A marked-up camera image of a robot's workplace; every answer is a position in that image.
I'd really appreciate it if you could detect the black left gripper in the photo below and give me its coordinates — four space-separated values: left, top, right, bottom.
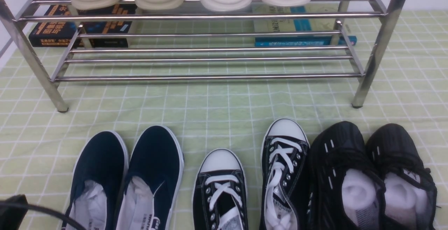
0 194 28 230

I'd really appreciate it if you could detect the black mesh sneaker white stuffing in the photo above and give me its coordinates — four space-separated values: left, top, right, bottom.
308 121 385 230

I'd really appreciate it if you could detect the black mesh sneaker M tag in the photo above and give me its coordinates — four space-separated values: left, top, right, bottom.
365 123 437 230

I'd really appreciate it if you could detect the left navy slip-on shoe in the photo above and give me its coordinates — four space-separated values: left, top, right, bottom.
65 131 129 230

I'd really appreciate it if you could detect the navy slip-on shoe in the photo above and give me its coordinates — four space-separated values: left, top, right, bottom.
114 125 184 230
65 131 129 230

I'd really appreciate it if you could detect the right navy slip-on shoe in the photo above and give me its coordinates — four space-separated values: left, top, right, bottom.
114 125 184 230

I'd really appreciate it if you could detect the steel shoe rack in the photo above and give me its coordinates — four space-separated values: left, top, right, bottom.
1 0 406 113

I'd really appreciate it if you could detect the black orange book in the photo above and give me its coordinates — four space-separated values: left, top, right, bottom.
28 5 140 48

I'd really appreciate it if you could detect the left black canvas lace sneaker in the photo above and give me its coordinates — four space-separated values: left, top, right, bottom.
192 148 249 230

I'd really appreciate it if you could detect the black canvas lace sneaker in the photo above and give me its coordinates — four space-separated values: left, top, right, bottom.
192 148 249 230
259 118 310 230

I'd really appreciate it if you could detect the right black canvas lace sneaker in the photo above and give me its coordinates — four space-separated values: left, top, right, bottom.
259 118 310 230

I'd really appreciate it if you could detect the tan blue book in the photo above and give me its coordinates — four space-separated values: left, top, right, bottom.
252 2 338 47

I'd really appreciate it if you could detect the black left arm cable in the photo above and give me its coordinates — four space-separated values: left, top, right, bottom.
0 202 88 230

